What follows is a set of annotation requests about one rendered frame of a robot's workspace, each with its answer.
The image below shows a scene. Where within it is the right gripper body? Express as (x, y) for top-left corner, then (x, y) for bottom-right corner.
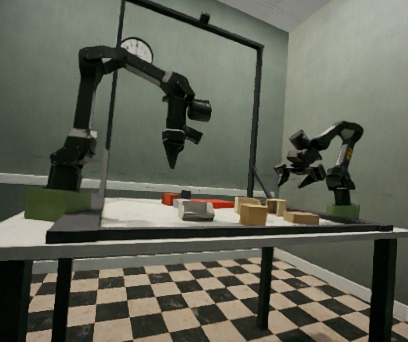
(162, 115), (186, 143)

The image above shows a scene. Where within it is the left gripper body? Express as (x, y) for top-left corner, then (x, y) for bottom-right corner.
(274, 155), (326, 181)

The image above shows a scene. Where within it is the black metal gantry frame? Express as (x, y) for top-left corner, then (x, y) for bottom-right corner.
(98, 0), (273, 199)

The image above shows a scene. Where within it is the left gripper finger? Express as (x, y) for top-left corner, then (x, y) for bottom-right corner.
(277, 168), (288, 187)
(298, 168), (319, 188)

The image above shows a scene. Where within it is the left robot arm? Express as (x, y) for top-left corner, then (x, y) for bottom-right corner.
(286, 120), (364, 205)

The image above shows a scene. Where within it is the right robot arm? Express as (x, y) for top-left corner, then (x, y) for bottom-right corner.
(42, 45), (212, 193)

